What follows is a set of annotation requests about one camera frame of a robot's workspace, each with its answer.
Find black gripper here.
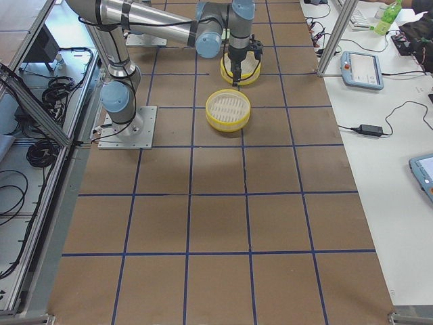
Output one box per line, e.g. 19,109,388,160
228,34,263,85

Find teach pendant lower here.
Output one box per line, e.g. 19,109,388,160
409,154,433,201

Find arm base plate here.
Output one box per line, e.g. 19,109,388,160
126,33,167,47
97,106,158,150

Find aluminium frame post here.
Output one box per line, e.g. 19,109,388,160
317,0,358,77

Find coiled black cables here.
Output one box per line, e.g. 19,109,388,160
26,139,59,169

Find teach pendant upper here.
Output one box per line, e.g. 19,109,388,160
340,51,384,91

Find black power adapter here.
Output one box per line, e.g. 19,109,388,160
350,124,384,137

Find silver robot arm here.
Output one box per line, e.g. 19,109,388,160
67,1,263,139

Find green plastic bottle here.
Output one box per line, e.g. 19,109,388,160
373,0,402,36

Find yellow steamer basket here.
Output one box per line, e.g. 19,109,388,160
220,51,261,86
205,89,251,133

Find teach pendant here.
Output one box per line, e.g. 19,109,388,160
409,154,433,201
340,51,384,91

